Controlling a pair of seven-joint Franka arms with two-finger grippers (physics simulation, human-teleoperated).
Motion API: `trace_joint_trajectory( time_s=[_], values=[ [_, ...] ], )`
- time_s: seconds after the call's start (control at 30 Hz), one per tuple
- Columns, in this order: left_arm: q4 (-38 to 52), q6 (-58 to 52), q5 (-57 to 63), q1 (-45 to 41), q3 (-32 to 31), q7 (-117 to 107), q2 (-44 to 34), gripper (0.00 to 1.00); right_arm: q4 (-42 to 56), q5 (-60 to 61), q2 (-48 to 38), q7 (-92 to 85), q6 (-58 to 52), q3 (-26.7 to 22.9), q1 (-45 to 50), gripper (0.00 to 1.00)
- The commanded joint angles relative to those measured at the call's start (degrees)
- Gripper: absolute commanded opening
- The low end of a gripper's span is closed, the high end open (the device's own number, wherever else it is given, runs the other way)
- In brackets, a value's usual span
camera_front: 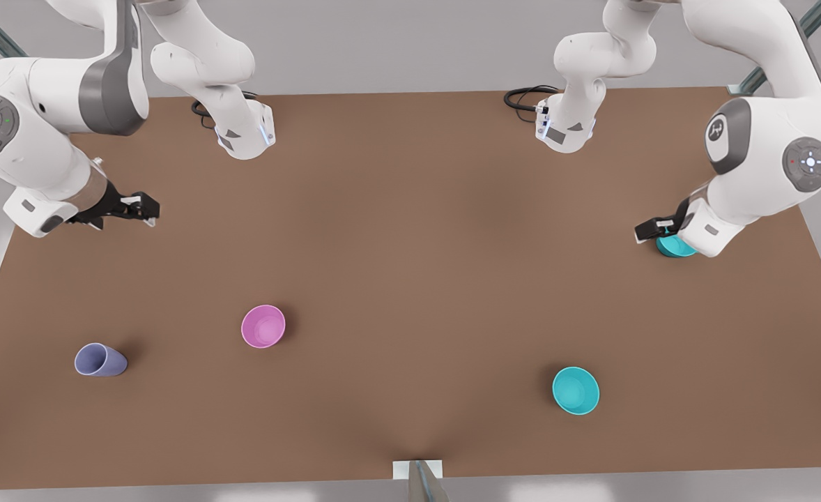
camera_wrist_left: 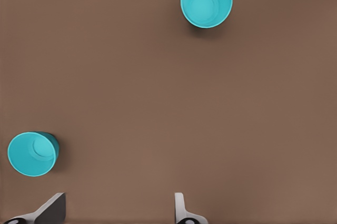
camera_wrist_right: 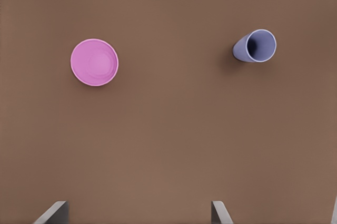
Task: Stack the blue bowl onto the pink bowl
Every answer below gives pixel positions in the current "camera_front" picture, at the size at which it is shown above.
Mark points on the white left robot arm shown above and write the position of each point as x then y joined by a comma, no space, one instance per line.
766,139

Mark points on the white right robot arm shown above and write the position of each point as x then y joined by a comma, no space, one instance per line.
41,118

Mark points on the blue bowl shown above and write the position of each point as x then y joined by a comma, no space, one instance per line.
576,391

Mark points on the pink bowl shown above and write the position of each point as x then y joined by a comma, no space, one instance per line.
263,326

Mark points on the teal cup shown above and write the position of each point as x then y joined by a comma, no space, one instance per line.
673,247

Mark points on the lavender cup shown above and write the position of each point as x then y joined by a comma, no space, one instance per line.
100,360

